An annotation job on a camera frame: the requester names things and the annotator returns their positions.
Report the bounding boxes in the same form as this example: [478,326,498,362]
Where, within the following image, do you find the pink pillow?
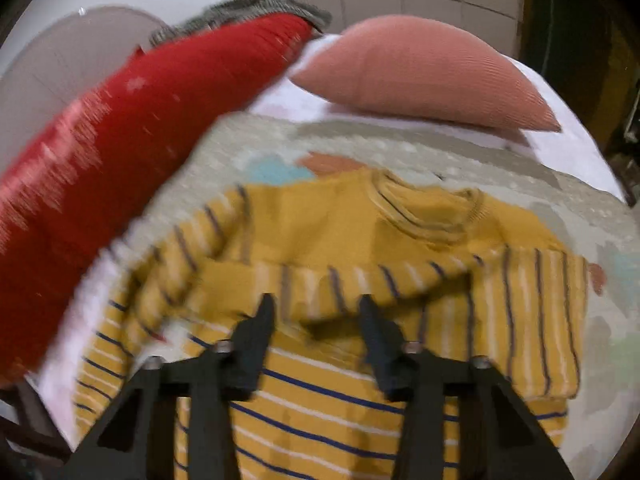
[289,15,562,133]

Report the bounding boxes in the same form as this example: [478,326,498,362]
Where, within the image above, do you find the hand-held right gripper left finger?
[64,293,276,480]

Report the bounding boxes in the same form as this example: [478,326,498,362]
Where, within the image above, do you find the round grey headboard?
[0,6,171,171]

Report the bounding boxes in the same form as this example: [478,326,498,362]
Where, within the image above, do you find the red knitted cushion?
[0,11,316,386]

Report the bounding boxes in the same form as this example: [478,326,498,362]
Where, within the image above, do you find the yellow striped sweater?
[72,169,590,480]

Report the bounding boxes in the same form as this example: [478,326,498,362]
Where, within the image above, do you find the patterned grey blanket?
[102,112,640,480]

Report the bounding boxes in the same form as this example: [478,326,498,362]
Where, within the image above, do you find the grey knitted cloth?
[150,0,332,47]

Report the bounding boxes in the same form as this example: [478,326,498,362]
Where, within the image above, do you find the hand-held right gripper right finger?
[359,295,575,480]

